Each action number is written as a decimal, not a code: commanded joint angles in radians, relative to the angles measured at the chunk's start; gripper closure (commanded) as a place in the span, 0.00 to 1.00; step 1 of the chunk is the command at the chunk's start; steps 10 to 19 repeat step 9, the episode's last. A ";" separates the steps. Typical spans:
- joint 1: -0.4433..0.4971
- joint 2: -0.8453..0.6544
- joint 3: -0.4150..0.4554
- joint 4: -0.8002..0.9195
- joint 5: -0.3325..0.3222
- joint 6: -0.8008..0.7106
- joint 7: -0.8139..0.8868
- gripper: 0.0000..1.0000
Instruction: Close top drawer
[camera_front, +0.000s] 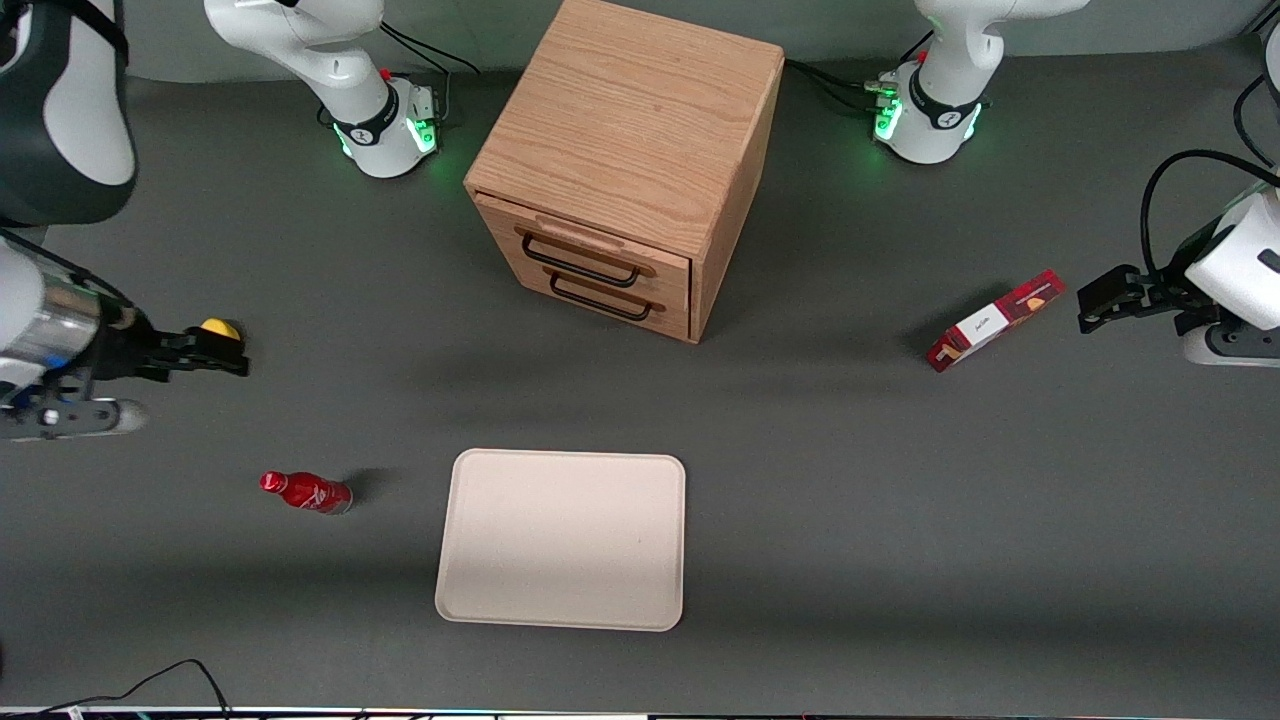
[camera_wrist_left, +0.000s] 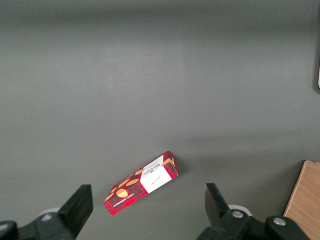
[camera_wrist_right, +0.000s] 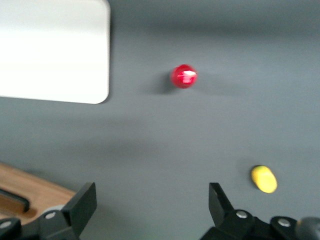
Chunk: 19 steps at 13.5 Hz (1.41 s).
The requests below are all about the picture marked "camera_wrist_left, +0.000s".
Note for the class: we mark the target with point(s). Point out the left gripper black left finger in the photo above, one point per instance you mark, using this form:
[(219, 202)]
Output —
[(70, 215)]

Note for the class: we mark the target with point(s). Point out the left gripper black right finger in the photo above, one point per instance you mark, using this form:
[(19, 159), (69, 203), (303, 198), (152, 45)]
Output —
[(217, 212)]

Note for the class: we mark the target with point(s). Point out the wooden drawer cabinet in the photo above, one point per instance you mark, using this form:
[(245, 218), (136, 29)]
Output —
[(305, 200)]

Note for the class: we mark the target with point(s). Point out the red tartan cookie box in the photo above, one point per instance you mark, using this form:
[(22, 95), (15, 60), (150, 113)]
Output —
[(140, 185)]

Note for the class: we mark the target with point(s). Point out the cream plastic tray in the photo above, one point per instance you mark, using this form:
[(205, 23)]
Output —
[(319, 76)]

